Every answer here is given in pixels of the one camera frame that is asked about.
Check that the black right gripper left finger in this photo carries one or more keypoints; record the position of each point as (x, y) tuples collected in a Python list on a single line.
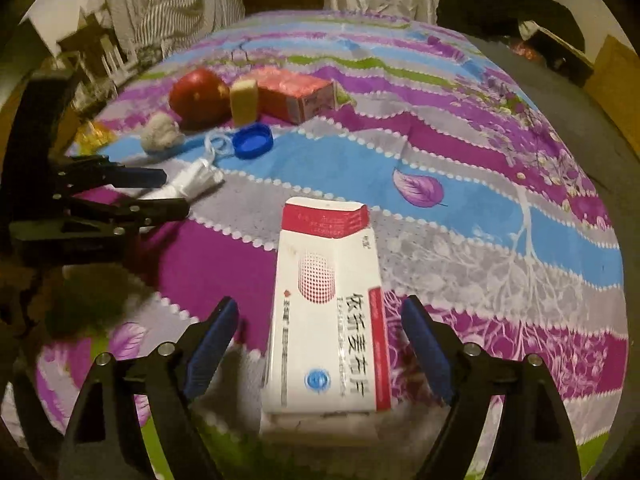
[(103, 439)]

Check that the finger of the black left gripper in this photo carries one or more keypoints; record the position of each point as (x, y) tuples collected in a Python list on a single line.
[(74, 175), (66, 217)]

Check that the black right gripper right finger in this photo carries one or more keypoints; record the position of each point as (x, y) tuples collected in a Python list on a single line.
[(534, 440)]

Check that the white tissue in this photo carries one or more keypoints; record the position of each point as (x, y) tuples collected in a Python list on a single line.
[(160, 133)]

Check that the white plastic wrapper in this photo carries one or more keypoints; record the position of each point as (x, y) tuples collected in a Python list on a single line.
[(201, 176)]

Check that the blue bottle cap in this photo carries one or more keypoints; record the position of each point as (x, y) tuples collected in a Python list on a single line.
[(252, 141)]

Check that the white red medicine box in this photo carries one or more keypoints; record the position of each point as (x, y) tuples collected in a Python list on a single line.
[(327, 377)]

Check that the yellow snack wrapper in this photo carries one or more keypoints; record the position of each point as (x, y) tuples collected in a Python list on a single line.
[(91, 137)]

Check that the wooden chair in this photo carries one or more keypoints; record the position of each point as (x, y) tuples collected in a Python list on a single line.
[(101, 57)]

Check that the red apple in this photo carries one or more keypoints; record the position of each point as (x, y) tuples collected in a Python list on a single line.
[(200, 99)]

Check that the yellow sponge block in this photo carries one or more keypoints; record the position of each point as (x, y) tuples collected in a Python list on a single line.
[(244, 97)]

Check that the pink juice carton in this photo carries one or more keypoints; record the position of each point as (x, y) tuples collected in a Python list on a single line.
[(290, 96)]

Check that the colourful striped bed sheet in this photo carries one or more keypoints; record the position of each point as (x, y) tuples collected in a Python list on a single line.
[(477, 205)]

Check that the dark grey mattress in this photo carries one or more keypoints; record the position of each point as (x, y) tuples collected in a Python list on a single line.
[(594, 140)]

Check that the wooden bed headboard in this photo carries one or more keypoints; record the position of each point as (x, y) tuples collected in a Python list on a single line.
[(615, 86)]

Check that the black cloth pile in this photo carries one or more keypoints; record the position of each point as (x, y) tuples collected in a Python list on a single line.
[(502, 18)]

